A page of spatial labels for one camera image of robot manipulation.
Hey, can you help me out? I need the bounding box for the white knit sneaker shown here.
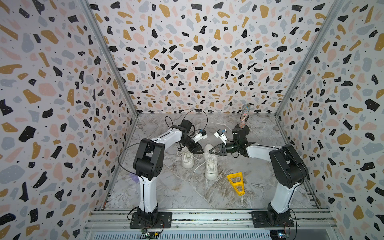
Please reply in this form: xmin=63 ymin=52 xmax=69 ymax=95
xmin=203 ymin=144 xmax=218 ymax=181
xmin=181 ymin=155 xmax=195 ymax=169

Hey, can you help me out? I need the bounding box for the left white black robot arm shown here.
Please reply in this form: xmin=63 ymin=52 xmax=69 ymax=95
xmin=133 ymin=120 xmax=207 ymax=225

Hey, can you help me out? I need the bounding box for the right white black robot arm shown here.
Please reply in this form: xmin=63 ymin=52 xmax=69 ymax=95
xmin=209 ymin=127 xmax=309 ymax=225

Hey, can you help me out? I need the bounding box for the yellow plastic triangular stand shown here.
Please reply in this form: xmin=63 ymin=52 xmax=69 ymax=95
xmin=227 ymin=172 xmax=245 ymax=196

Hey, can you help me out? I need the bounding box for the sprinkle tube on black base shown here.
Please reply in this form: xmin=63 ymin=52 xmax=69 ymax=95
xmin=235 ymin=104 xmax=251 ymax=135

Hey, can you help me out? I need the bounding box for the purple toy figure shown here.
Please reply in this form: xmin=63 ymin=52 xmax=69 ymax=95
xmin=129 ymin=173 xmax=140 ymax=183

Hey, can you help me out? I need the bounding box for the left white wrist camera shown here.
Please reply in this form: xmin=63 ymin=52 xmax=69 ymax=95
xmin=193 ymin=130 xmax=208 ymax=143

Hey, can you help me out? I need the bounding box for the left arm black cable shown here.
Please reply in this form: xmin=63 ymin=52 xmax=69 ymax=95
xmin=117 ymin=108 xmax=210 ymax=240

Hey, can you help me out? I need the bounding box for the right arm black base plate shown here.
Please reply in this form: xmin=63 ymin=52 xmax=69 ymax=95
xmin=251 ymin=211 xmax=295 ymax=228

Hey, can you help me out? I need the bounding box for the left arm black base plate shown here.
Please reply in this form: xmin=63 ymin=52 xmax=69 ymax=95
xmin=130 ymin=211 xmax=173 ymax=229

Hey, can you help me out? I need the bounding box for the front aluminium rail frame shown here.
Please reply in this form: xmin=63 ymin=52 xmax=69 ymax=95
xmin=82 ymin=209 xmax=343 ymax=240

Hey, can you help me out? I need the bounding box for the right aluminium corner post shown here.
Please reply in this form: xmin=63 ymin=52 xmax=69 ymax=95
xmin=275 ymin=0 xmax=345 ymax=119

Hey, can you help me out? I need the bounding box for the aluminium corner post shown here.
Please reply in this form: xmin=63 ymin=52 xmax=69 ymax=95
xmin=78 ymin=0 xmax=139 ymax=119
xmin=275 ymin=0 xmax=345 ymax=119

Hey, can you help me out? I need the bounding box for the left aluminium corner post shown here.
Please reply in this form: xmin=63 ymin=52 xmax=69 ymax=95
xmin=78 ymin=0 xmax=139 ymax=119

